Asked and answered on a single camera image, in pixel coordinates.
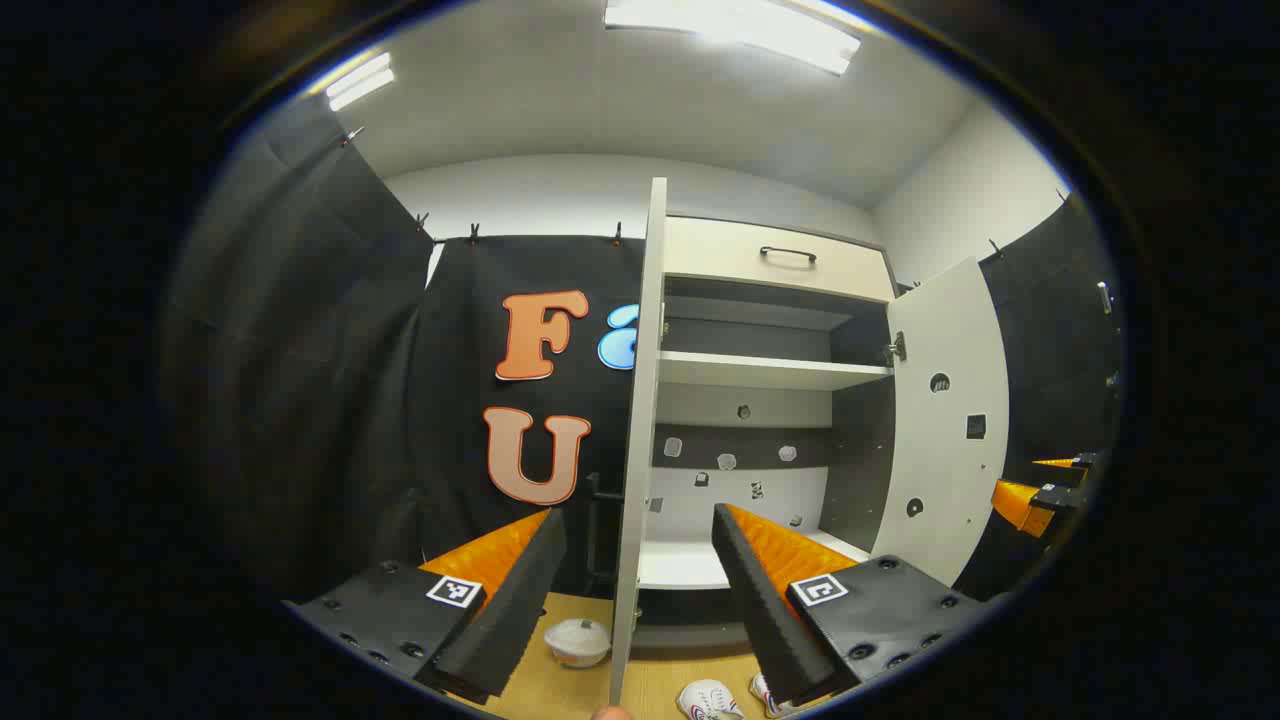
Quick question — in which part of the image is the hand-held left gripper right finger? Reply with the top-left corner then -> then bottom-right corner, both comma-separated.
711,503 -> 986,706

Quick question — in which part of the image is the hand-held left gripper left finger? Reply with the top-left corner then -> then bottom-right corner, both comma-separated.
283,508 -> 568,706

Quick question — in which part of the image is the white canvas shoe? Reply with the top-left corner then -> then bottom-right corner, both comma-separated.
750,672 -> 801,719
677,680 -> 746,720

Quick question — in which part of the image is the white cabinet door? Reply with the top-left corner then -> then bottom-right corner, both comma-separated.
868,257 -> 1011,588
608,178 -> 669,706

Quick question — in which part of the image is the white shoe cabinet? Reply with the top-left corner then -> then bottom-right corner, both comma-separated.
650,213 -> 898,651

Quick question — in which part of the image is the white cabinet shelf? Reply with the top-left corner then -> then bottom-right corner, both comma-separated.
657,350 -> 894,391

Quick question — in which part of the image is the white cabinet drawer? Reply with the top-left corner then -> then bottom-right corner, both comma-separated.
664,215 -> 896,303

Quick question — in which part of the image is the white lidded bowl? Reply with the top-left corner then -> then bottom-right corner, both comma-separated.
545,617 -> 612,669

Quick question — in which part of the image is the black backdrop cloth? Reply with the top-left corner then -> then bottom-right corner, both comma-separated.
165,95 -> 1126,601

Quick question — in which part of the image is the ceiling light panel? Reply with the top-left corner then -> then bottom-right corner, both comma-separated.
325,52 -> 396,111
603,0 -> 863,76

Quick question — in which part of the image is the black door handle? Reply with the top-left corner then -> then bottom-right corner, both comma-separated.
585,470 -> 626,596

